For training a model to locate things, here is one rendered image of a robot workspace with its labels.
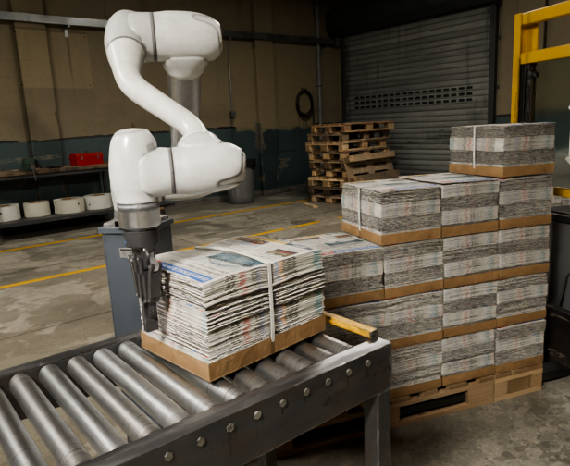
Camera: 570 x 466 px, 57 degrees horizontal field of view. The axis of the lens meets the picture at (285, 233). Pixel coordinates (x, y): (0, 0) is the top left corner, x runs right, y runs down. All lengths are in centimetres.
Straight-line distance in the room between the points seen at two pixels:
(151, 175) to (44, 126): 724
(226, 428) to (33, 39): 769
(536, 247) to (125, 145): 201
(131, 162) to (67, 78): 747
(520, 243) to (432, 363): 67
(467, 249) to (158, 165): 162
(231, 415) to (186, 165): 51
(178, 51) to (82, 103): 707
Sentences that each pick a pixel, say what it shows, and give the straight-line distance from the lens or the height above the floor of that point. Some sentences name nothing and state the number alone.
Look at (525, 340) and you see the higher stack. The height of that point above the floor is 28.
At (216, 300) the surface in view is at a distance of 112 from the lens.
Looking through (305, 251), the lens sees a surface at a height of 103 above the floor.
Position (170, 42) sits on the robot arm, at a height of 158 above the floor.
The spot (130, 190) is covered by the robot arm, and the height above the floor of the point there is 122.
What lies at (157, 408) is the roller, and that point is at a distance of 114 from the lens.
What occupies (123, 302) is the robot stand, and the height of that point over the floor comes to 71.
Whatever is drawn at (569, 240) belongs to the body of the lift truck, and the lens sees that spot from 319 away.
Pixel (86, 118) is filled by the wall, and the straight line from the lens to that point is 860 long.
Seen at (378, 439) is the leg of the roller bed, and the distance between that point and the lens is 143.
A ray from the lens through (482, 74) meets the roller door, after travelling 942.
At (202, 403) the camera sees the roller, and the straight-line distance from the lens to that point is 112.
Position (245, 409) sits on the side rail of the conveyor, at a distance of 109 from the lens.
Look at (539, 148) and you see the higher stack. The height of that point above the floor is 118.
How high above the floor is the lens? 134
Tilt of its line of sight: 12 degrees down
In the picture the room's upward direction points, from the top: 3 degrees counter-clockwise
